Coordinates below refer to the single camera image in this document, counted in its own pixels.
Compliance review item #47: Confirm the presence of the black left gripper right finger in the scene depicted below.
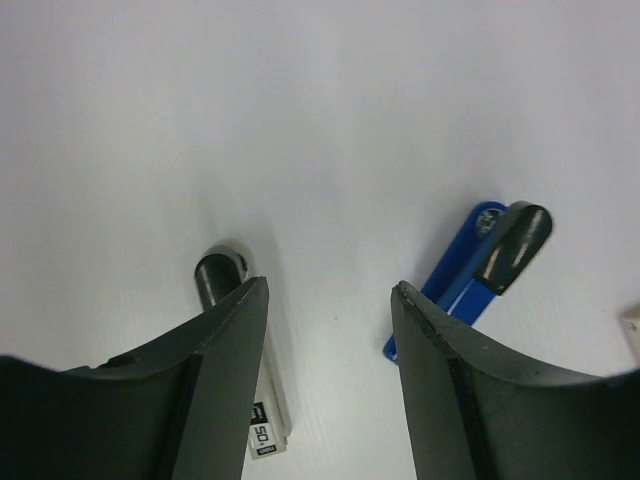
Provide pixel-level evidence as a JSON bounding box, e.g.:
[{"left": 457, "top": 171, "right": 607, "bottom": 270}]
[{"left": 391, "top": 282, "right": 639, "bottom": 479}]

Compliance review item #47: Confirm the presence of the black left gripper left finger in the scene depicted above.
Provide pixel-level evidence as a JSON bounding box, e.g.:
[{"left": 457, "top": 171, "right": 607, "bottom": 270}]
[{"left": 1, "top": 277, "right": 269, "bottom": 479}]

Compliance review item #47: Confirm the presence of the grey and black stapler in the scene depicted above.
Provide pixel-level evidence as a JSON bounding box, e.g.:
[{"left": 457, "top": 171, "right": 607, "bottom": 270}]
[{"left": 194, "top": 240, "right": 292, "bottom": 460}]

